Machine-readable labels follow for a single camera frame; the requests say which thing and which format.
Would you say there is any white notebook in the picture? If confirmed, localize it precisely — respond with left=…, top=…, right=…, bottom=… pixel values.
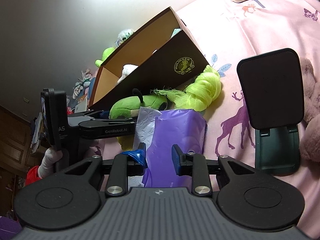
left=74, top=97, right=87, bottom=113

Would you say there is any yellow fluffy cloth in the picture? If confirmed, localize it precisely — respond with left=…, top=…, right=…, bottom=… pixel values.
left=118, top=135, right=134, bottom=151

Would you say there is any light blue wipes pack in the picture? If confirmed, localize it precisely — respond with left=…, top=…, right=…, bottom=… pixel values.
left=171, top=28, right=181, bottom=38

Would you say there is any pink plush bunny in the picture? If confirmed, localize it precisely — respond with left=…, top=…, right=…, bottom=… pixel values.
left=299, top=59, right=319, bottom=163

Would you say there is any green spotted plush toy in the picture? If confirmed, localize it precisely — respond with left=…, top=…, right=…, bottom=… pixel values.
left=109, top=89, right=168, bottom=119

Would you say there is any dark brown cardboard box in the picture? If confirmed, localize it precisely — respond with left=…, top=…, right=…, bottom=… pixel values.
left=89, top=7, right=208, bottom=110

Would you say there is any blue glasses case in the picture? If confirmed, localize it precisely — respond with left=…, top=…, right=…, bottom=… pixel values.
left=87, top=77, right=96, bottom=100

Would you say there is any pink deer print bedsheet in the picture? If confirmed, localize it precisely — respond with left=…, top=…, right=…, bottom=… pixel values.
left=87, top=0, right=320, bottom=238

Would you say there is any purple tissue pack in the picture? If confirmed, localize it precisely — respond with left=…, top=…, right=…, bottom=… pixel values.
left=128, top=107, right=207, bottom=189

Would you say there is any green yellow plush toy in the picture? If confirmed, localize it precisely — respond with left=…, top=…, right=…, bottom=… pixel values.
left=95, top=47, right=115, bottom=68

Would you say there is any black phone stand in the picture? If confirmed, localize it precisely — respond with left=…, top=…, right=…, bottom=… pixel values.
left=236, top=48, right=304, bottom=176

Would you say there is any white fluffy towel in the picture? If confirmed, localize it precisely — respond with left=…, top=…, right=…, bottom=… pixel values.
left=117, top=64, right=138, bottom=83

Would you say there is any white fluffy plush toy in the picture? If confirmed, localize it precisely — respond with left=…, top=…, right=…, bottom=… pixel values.
left=115, top=29, right=135, bottom=47

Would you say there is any neon green knotted scarf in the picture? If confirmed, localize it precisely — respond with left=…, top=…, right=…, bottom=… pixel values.
left=154, top=65, right=221, bottom=112

